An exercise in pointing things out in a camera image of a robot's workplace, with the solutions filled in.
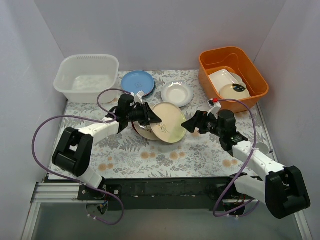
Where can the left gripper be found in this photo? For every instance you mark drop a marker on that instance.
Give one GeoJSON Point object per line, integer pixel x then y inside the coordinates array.
{"type": "Point", "coordinates": [146, 113]}

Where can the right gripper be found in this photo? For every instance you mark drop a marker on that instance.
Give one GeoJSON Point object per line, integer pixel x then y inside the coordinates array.
{"type": "Point", "coordinates": [200, 122]}

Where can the cream and blue plate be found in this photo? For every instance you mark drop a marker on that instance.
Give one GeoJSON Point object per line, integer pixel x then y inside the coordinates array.
{"type": "Point", "coordinates": [145, 131]}

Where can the cream floral plate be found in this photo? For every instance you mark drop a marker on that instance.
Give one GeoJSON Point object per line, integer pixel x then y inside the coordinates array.
{"type": "Point", "coordinates": [170, 128]}

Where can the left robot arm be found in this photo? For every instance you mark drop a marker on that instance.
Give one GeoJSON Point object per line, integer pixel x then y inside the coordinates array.
{"type": "Point", "coordinates": [74, 149]}

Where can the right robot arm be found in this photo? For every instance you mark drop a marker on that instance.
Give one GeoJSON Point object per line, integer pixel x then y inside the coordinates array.
{"type": "Point", "coordinates": [282, 189]}

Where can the orange plastic bin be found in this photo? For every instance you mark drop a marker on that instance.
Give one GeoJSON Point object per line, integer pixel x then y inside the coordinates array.
{"type": "Point", "coordinates": [230, 65]}

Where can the white plastic bin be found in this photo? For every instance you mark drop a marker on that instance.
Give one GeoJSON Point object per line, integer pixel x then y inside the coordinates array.
{"type": "Point", "coordinates": [81, 78]}

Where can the red scalloped plate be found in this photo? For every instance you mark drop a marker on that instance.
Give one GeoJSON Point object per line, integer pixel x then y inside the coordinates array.
{"type": "Point", "coordinates": [133, 126]}

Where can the pink plate under blue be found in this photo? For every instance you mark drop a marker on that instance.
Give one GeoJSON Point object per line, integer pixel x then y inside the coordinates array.
{"type": "Point", "coordinates": [146, 95]}

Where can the white scalloped bowl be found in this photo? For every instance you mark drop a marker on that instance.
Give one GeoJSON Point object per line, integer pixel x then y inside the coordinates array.
{"type": "Point", "coordinates": [178, 93]}

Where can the blue round plate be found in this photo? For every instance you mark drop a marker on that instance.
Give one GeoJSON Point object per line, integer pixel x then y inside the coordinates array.
{"type": "Point", "coordinates": [136, 81]}

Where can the floral table mat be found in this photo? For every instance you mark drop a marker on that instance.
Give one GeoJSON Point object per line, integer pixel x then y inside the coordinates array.
{"type": "Point", "coordinates": [129, 155]}

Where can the cream plate with black mark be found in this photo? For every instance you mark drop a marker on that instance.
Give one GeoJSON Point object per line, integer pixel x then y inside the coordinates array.
{"type": "Point", "coordinates": [234, 91]}

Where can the white rectangular dish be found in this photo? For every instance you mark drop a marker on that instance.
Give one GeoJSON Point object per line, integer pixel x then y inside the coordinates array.
{"type": "Point", "coordinates": [223, 77]}

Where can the white cup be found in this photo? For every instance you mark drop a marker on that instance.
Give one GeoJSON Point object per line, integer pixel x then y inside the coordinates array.
{"type": "Point", "coordinates": [263, 148]}

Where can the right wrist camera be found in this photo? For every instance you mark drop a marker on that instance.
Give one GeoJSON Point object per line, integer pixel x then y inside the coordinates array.
{"type": "Point", "coordinates": [215, 106]}

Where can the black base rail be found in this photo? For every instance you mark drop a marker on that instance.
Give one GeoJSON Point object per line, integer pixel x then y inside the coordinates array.
{"type": "Point", "coordinates": [158, 193]}

